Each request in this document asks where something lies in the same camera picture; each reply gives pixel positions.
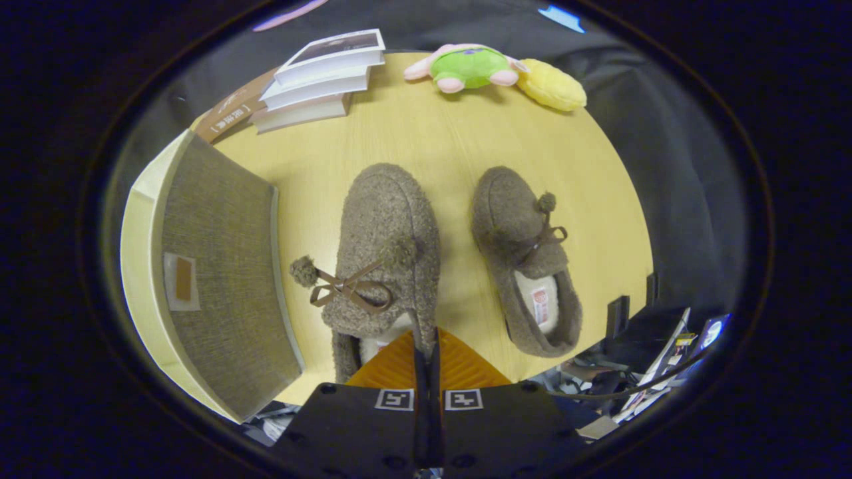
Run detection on yellow plush toy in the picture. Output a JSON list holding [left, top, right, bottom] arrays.
[[517, 59, 588, 112]]

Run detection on pink green plush toy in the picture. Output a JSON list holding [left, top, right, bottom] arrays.
[[403, 43, 528, 94]]

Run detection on brown fuzzy slipper shoe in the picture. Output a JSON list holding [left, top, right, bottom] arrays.
[[471, 166, 584, 359], [289, 163, 442, 385]]

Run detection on white papers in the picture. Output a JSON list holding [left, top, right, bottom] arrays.
[[611, 307, 694, 424]]

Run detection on white book portrait cover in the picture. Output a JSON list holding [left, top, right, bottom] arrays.
[[274, 29, 387, 88]]

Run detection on grey fabric storage box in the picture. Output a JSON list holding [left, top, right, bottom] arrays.
[[120, 129, 306, 424]]

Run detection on blue lit device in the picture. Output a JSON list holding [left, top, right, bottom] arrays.
[[694, 313, 732, 355]]

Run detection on white book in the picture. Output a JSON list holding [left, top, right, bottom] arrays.
[[249, 93, 354, 136], [259, 67, 372, 112]]

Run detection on brown cardboard box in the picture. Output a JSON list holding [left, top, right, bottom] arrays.
[[193, 67, 280, 144]]

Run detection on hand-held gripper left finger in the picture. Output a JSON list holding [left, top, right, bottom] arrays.
[[270, 329, 431, 479]]

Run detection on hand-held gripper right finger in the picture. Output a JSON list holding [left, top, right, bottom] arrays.
[[429, 327, 594, 479]]

